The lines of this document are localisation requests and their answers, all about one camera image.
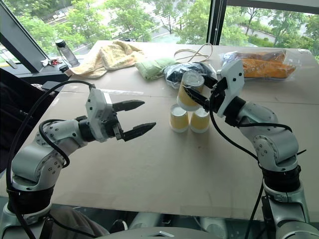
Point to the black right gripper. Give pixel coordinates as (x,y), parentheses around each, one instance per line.
(218,95)

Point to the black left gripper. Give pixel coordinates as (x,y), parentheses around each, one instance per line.
(116,124)

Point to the yellow paper cup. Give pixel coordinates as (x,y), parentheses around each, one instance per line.
(199,123)
(178,120)
(185,99)

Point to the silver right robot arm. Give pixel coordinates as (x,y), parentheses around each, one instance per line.
(271,142)

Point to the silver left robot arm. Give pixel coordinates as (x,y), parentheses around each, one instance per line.
(32,159)

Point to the black plastic bag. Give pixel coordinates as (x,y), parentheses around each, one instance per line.
(174,72)

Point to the light green folded cloth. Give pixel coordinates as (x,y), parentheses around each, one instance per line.
(152,66)

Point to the pale yellow towel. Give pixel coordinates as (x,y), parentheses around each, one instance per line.
(112,57)

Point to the brown snack packet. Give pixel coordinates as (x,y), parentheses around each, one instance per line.
(261,55)

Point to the orange snack packet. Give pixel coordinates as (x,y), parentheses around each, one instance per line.
(269,68)

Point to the clear dark water bottle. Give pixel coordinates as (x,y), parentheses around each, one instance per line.
(68,56)

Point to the red key bunch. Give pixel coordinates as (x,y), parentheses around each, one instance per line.
(55,62)

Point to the white crumpled tissue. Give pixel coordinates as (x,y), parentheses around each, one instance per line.
(45,62)

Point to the black rounded shape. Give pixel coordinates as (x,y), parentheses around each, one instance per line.
(119,226)

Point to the brown rounded shape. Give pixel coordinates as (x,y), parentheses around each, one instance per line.
(74,224)

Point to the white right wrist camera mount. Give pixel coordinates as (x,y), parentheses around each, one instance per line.
(234,82)

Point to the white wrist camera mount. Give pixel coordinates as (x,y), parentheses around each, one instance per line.
(234,82)
(96,109)

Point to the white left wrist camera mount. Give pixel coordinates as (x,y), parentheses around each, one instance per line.
(96,109)

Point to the dark upright window post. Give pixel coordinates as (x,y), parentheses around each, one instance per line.
(216,22)

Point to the dark slanted window frame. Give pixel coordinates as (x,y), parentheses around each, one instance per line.
(20,42)

